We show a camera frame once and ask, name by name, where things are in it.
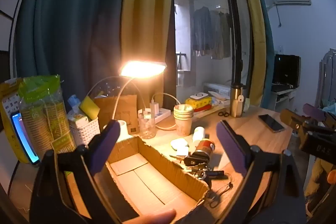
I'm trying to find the clear glass cup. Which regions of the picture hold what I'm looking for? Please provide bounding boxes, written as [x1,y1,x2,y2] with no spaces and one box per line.
[138,109,157,139]

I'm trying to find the white desk lamp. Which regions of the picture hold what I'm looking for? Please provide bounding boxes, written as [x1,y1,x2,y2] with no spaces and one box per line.
[113,61,167,143]

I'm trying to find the grey garment rack cover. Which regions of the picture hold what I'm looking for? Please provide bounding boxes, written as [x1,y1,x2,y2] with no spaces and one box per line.
[319,48,336,109]

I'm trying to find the teal curtain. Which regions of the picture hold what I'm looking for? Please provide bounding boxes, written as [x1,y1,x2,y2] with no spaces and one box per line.
[16,0,132,114]
[249,0,276,111]

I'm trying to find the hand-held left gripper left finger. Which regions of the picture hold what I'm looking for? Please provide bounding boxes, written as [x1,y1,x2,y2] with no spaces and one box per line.
[30,120,139,224]

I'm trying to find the white charging cable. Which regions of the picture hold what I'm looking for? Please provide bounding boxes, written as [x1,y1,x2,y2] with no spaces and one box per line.
[152,92,182,131]

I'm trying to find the white paper packs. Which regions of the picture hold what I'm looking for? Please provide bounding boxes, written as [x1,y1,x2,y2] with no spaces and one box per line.
[210,91,233,106]

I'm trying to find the white round device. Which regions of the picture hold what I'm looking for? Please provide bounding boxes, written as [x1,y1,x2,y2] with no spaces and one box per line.
[189,93,208,101]

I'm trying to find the olive hanging jacket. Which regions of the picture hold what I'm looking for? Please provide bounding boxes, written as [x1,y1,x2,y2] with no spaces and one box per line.
[210,10,234,60]

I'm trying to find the white tissue pack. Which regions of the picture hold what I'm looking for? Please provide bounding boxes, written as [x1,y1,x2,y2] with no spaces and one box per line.
[67,111,88,130]

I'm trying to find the grey hanging shirt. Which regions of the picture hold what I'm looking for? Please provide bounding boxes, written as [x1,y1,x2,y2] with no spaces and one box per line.
[192,6,213,56]

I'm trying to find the smartphone with lit screen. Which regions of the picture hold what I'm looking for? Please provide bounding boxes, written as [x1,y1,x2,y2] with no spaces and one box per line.
[10,110,41,167]

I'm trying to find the red tin can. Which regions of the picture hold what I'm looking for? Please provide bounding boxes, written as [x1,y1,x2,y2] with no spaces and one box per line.
[193,138,216,161]

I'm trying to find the white earbuds case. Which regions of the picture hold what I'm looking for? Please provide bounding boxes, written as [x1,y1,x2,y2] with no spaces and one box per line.
[170,138,189,151]

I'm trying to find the white monitor stand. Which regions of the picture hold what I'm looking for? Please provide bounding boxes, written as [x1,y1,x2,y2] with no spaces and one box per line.
[270,89,298,111]

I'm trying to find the white air conditioner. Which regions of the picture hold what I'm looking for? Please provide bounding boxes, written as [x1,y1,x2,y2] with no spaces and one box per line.
[264,0,312,8]

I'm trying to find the yellow printed package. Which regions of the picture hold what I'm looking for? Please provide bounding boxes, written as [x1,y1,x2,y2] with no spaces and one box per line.
[0,78,30,164]

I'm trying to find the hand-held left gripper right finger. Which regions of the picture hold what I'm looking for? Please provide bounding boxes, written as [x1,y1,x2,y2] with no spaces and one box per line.
[216,120,307,224]

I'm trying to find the white power strip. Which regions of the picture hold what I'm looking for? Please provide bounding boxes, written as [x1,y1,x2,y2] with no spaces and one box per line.
[143,107,171,124]

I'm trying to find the brown leather cord lanyard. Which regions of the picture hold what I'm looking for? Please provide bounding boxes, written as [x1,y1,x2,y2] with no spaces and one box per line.
[207,179,234,208]

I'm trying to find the yellow green sponge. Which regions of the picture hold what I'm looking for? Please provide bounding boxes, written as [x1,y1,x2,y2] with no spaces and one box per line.
[79,97,101,121]

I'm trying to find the stack of paper cups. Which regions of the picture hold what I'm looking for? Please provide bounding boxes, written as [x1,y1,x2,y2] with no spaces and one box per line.
[173,104,194,136]

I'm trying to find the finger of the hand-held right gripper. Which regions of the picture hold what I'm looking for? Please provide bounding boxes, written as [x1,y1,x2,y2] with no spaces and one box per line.
[302,103,336,126]
[280,109,307,138]

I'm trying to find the black flashlight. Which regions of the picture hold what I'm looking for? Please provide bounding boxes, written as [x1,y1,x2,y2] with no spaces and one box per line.
[207,170,225,179]

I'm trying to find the green pack of paper cups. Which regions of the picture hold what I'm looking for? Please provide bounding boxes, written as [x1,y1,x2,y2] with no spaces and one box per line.
[18,75,76,159]

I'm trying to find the dark smartphone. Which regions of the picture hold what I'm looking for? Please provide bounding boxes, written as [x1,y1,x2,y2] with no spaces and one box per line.
[258,114,285,133]

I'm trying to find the brown lamp carton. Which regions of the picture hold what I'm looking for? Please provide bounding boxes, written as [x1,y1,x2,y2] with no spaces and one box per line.
[94,95,138,135]

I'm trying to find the white pill bottle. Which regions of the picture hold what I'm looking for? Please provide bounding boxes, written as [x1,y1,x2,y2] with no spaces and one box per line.
[192,126,206,148]

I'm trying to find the black monitor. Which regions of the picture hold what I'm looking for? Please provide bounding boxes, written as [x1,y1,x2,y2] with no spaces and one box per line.
[272,54,301,90]

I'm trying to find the person's left hand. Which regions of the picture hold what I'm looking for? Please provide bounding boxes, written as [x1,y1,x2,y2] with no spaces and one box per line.
[123,209,177,224]

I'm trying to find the white balcony appliance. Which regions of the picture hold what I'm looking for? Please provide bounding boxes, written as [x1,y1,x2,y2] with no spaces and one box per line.
[203,83,233,94]

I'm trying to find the white woven basket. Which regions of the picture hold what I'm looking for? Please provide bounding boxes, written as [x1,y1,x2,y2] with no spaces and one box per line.
[68,117,101,147]

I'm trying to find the yellow curtain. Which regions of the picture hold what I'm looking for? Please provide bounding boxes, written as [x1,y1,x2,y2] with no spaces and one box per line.
[120,0,175,109]
[234,0,267,106]

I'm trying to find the steel thermos bottle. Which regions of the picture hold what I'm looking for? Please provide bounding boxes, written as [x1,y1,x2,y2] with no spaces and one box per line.
[230,83,245,118]

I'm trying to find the cardboard box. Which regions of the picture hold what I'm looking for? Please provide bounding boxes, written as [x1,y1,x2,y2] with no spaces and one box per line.
[105,135,210,217]

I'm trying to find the black sliding door frame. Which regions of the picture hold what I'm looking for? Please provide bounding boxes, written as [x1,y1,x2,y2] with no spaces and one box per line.
[223,0,251,88]

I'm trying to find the black car key bunch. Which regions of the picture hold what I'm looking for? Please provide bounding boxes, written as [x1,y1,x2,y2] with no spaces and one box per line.
[184,155,212,180]

